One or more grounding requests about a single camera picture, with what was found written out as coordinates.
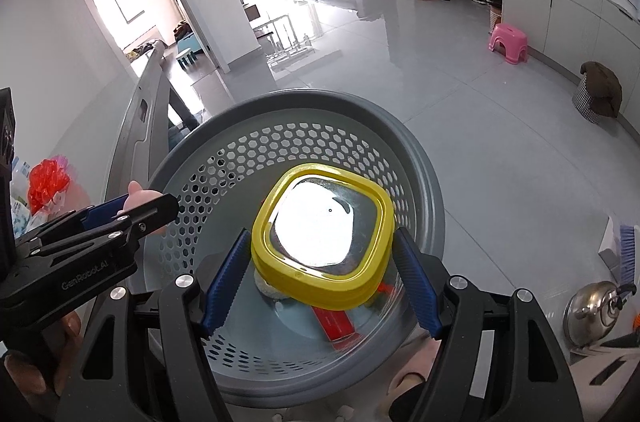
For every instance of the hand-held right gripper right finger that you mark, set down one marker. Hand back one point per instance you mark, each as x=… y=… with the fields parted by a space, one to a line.
x=417 y=282

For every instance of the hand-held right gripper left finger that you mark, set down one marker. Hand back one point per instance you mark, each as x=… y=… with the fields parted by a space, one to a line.
x=225 y=277

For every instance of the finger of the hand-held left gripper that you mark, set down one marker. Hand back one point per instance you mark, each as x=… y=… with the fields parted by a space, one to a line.
x=150 y=214
x=107 y=209

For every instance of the pink toy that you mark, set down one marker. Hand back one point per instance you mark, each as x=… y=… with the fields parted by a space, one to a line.
x=136 y=194

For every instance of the beige round sponge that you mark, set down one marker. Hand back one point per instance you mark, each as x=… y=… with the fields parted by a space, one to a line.
x=267 y=288

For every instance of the yellow square lid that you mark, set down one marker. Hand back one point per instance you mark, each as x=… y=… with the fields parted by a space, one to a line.
x=265 y=252

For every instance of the red toothpaste box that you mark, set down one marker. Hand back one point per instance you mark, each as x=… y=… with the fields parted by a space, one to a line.
x=335 y=322

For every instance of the grey perforated plastic basket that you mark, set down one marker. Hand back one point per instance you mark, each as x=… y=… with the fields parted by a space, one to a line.
x=350 y=137

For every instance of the person's left hand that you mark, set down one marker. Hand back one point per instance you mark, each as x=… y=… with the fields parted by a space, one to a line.
x=72 y=332

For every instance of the red plastic bag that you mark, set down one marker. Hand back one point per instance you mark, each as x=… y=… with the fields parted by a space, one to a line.
x=45 y=182

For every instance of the small blue stool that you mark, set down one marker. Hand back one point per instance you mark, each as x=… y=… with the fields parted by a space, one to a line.
x=187 y=58

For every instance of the steel kettle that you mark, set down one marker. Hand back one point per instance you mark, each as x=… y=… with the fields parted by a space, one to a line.
x=592 y=312

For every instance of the white box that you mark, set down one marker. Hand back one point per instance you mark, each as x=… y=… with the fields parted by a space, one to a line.
x=610 y=247

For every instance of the blue bristle brush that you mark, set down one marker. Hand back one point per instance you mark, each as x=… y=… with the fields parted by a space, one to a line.
x=627 y=252

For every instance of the pink plastic stool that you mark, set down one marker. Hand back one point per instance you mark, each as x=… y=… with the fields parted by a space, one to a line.
x=510 y=42

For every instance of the dark brown cloth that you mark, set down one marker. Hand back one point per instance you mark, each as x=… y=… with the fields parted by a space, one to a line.
x=602 y=85

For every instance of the white low cabinet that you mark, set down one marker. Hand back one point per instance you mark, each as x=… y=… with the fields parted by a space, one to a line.
x=575 y=17

